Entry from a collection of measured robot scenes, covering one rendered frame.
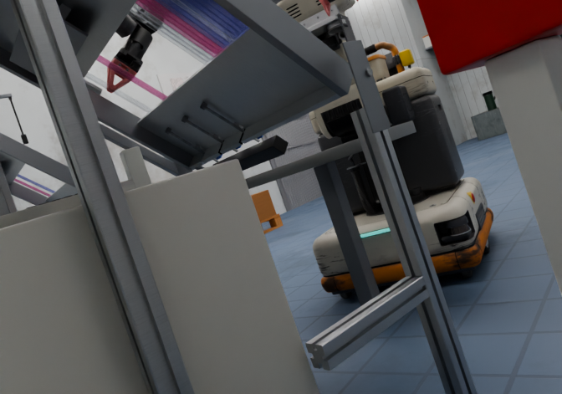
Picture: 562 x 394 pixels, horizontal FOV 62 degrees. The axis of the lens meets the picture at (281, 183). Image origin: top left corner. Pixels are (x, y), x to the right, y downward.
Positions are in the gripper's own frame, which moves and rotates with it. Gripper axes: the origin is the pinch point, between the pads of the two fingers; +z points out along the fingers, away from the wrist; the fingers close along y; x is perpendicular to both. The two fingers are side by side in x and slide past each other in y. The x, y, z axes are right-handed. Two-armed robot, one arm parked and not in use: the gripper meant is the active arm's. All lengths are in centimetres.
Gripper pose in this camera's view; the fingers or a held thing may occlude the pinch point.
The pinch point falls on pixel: (111, 88)
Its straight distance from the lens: 133.8
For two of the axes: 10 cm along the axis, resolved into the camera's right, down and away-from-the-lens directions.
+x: 7.6, 4.8, 4.3
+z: -3.0, 8.6, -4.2
